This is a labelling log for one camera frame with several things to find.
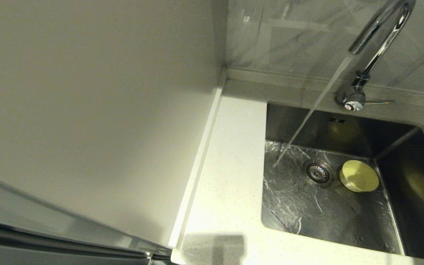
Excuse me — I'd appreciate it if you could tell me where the stainless steel sink basin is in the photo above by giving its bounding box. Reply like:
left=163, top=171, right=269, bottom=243
left=260, top=102, right=424, bottom=262

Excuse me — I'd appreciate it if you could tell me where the chrome gooseneck faucet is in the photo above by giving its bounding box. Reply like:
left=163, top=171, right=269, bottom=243
left=336, top=0, right=417, bottom=112

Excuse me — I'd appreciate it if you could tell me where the round metal drain strainer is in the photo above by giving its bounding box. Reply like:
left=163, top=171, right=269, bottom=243
left=302, top=159, right=335, bottom=188

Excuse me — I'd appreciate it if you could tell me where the small yellow bowl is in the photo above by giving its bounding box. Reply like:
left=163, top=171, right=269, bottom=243
left=339, top=160, right=379, bottom=193

